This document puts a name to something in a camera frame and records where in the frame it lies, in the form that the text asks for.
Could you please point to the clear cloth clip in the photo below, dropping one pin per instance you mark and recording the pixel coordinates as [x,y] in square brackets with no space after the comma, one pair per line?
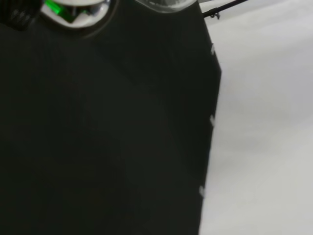
[212,120]
[212,49]
[202,191]

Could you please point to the black bench cloth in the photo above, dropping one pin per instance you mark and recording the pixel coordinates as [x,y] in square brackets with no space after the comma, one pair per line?
[97,134]

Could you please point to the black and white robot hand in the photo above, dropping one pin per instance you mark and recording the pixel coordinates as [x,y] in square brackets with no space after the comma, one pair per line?
[80,19]

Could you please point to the black tripod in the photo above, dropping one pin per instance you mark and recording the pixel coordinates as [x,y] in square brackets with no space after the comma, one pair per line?
[220,8]

